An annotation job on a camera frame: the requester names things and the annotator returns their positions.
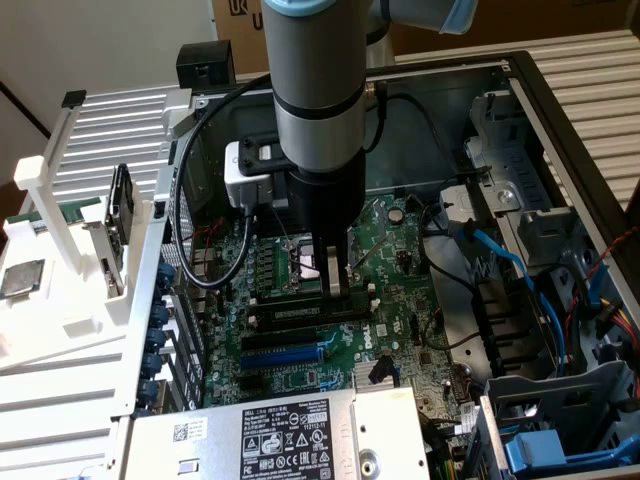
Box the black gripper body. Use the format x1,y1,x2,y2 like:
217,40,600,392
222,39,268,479
287,151,370,247

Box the black RAM module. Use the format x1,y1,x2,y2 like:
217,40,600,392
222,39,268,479
247,291,375,332

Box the bare green RAM stick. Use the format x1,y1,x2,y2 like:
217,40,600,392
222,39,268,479
3,197,102,235

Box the CPU socket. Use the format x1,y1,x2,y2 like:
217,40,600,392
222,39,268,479
285,230,365,295

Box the green Dell motherboard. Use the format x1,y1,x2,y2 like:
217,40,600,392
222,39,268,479
192,194,479,436

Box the long black expansion slot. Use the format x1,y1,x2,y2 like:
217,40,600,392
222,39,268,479
241,327,320,353

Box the blue expansion slot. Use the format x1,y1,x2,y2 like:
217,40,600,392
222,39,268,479
238,346,325,371

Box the silver chipset heat sink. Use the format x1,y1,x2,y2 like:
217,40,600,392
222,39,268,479
352,360,396,389

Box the open metal PC case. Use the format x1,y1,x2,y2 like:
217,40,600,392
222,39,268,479
109,49,640,480

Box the silver disk drive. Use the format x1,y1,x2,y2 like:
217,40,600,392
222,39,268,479
438,184,481,239

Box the black plastic card guide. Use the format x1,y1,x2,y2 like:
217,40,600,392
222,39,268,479
472,277,559,379

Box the printed cardboard box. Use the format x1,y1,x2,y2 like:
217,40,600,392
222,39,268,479
212,0,274,76

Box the small black box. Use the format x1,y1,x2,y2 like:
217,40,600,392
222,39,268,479
176,40,236,89

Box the black graphics card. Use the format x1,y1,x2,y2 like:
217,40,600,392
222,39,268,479
82,163,137,297

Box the silver power supply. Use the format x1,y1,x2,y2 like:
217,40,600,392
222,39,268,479
117,384,431,480

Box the grey metal disk bay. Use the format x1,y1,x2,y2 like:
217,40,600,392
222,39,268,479
487,359,640,480

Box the white parts rack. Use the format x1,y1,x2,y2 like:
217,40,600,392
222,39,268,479
0,88,169,374

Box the silver CPU chip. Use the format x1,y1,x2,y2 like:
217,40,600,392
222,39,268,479
0,258,47,300

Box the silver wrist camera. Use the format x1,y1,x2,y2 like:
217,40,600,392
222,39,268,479
223,133,294,217

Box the thick black wire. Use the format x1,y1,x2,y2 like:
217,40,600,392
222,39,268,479
407,195,484,301

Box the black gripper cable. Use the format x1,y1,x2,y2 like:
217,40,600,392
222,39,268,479
365,81,390,154

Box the thin red wire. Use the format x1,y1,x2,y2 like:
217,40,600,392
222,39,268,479
192,219,226,306

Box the thin black fan wire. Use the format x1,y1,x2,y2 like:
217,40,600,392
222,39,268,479
423,308,485,351

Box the black camera cable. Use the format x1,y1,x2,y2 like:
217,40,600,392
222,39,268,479
177,72,274,291

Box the long blue SATA wire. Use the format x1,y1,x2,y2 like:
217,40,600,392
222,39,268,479
458,218,576,374

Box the short blue SATA wire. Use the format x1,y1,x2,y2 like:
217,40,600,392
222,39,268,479
587,263,611,314

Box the blue plastic disk bracket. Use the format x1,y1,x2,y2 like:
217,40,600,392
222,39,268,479
503,428,640,474

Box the red black twisted wire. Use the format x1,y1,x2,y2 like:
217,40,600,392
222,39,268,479
583,224,640,281

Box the yellow red power wires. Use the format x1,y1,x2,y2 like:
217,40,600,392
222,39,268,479
597,294,640,354

